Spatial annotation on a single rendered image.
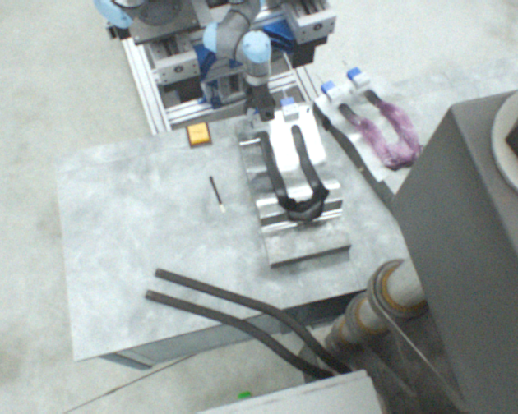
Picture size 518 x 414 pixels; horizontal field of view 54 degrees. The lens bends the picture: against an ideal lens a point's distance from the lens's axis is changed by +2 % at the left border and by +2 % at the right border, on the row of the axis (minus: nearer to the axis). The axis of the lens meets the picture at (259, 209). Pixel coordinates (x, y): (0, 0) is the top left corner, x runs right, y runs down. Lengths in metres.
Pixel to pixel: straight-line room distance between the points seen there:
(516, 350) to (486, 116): 0.18
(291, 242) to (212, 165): 0.40
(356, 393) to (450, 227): 0.47
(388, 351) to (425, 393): 0.10
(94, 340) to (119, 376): 0.81
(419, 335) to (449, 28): 2.60
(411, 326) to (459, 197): 0.43
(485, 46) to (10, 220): 2.70
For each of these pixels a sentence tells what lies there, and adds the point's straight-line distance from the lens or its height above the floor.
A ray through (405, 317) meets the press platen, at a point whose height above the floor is 1.54.
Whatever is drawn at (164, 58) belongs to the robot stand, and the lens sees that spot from 1.76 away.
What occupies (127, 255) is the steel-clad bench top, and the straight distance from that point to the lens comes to 1.66.
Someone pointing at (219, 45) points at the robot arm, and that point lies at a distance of 1.46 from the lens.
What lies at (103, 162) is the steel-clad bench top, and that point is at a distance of 1.81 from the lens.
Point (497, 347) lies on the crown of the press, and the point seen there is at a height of 1.92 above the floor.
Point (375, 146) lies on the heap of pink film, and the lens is 1.68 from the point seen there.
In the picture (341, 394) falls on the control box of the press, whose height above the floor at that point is 1.47.
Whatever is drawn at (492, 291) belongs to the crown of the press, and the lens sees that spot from 0.43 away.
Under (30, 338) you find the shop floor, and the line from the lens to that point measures 2.59.
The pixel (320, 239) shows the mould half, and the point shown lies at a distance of 1.57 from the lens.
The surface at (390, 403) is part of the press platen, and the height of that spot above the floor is 1.04.
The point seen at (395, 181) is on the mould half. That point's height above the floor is 0.91.
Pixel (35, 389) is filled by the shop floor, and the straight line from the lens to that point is 2.54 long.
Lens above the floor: 2.34
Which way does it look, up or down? 68 degrees down
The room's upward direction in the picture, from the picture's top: 2 degrees counter-clockwise
